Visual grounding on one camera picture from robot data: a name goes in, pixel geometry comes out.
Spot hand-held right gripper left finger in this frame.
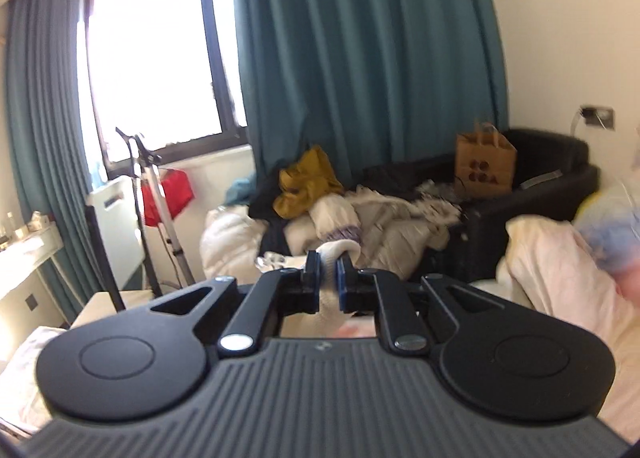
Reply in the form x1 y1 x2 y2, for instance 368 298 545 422
149 251 322 359

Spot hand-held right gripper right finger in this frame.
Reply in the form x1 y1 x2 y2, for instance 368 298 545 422
337 255 503 354

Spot crumpled pale clothes heap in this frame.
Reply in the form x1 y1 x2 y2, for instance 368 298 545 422
285 181 463 271

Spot white garment with purple print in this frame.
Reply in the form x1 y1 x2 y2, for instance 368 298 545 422
309 193 362 245

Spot black cloth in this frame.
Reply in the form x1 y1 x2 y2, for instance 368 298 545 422
248 173 291 256

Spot white puffy duvet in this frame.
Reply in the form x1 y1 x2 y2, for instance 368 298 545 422
199 205 271 281

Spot mustard yellow garment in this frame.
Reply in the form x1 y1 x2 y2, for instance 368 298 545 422
272 144 346 220

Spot teal cloth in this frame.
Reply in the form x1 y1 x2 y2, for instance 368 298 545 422
224 177 257 207

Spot garment steamer stand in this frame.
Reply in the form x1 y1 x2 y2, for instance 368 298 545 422
115 125 196 289

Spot red garment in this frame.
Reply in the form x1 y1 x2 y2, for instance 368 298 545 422
141 171 195 228

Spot brown paper bag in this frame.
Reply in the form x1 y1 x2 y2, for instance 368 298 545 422
454 117 518 199

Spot white radiator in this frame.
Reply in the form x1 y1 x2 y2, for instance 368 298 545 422
86 175 148 296

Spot cream pillow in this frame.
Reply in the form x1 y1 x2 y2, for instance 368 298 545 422
505 215 640 344

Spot black leaning pole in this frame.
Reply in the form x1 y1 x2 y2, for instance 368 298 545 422
84 205 126 311

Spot teal curtain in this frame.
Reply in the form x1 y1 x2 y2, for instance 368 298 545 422
2 0 108 299
227 0 511 199

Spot black sofa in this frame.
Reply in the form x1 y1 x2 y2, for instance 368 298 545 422
360 127 601 284

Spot pastel pillow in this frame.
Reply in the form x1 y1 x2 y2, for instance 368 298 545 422
575 191 640 286

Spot black framed window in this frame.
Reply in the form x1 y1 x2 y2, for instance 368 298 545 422
82 0 248 164

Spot white dressing table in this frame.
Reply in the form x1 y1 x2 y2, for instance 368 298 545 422
0 223 63 299

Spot pastel pink blue blanket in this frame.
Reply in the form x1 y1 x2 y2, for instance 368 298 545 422
0 283 640 444

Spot metal wall socket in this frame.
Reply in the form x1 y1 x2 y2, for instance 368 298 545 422
580 106 616 129

